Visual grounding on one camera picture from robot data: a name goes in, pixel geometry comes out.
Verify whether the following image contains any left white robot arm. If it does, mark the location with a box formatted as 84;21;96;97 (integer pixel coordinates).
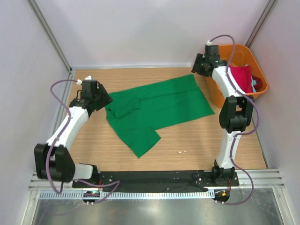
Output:
34;76;113;188

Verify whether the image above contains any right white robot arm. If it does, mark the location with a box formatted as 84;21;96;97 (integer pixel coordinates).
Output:
192;42;254;186

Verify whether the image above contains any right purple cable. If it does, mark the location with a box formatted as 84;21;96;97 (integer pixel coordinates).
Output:
207;34;260;206

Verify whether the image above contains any orange plastic bin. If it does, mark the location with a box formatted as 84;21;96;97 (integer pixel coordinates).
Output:
205;44;268;108

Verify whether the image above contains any green t shirt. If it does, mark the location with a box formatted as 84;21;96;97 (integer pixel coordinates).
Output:
105;74;214;158

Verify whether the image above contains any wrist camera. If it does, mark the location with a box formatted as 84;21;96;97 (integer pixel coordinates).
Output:
76;76;98;94
204;41;219;56

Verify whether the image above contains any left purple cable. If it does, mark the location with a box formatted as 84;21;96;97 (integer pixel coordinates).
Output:
44;79;121;216

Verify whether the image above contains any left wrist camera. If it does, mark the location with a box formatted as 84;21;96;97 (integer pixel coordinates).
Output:
76;76;98;94

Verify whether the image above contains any purple cable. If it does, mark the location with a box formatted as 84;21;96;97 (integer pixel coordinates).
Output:
207;34;260;206
44;79;121;216

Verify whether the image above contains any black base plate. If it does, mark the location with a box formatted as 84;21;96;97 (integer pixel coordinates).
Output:
87;170;239;193

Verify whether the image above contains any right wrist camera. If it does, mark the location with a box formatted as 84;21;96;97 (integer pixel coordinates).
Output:
204;41;219;56

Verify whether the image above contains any white slotted cable duct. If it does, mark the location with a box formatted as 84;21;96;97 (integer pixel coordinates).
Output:
39;190;215;200

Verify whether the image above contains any red t shirt in bin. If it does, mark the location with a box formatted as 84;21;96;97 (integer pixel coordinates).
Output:
229;65;253;93

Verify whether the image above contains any dark red cloth in bin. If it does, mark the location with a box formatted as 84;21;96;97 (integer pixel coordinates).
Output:
253;76;263;90

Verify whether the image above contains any light blue cloth in bin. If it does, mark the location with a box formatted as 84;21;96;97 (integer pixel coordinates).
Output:
251;76;256;93

